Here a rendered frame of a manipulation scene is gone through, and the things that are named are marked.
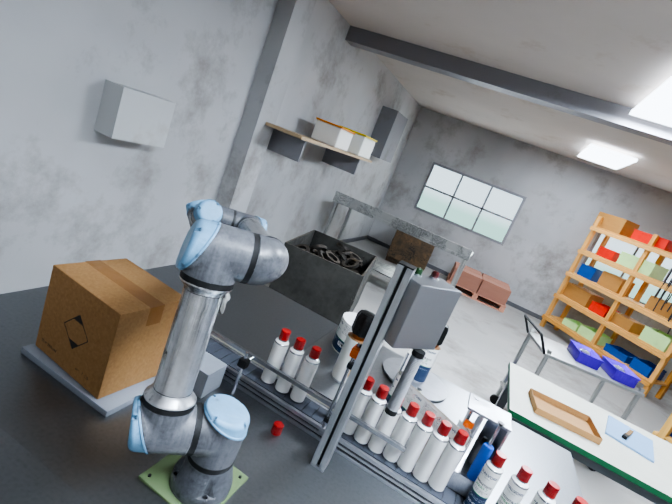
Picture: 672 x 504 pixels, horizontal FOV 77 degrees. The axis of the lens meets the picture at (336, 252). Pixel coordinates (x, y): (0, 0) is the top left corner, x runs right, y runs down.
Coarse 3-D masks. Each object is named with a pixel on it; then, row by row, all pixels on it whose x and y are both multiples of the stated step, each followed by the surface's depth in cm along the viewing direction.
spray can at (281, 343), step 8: (280, 336) 144; (288, 336) 144; (280, 344) 143; (288, 344) 145; (272, 352) 145; (280, 352) 144; (272, 360) 145; (280, 360) 145; (264, 368) 148; (264, 376) 147; (272, 376) 147
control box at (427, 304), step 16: (416, 288) 109; (432, 288) 110; (448, 288) 115; (400, 304) 112; (416, 304) 110; (432, 304) 113; (448, 304) 116; (400, 320) 111; (416, 320) 112; (432, 320) 116; (384, 336) 115; (400, 336) 112; (416, 336) 115; (432, 336) 119
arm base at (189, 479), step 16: (176, 464) 104; (192, 464) 99; (176, 480) 101; (192, 480) 99; (208, 480) 99; (224, 480) 102; (176, 496) 100; (192, 496) 99; (208, 496) 101; (224, 496) 103
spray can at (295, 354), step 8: (296, 344) 142; (304, 344) 142; (288, 352) 143; (296, 352) 141; (288, 360) 142; (296, 360) 142; (288, 368) 143; (296, 368) 143; (280, 384) 144; (288, 384) 144; (280, 392) 145
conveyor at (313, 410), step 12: (216, 348) 156; (228, 360) 152; (252, 372) 151; (264, 384) 147; (288, 396) 145; (300, 408) 142; (312, 408) 144; (324, 408) 147; (372, 456) 133; (396, 468) 131; (432, 492) 127; (444, 492) 129
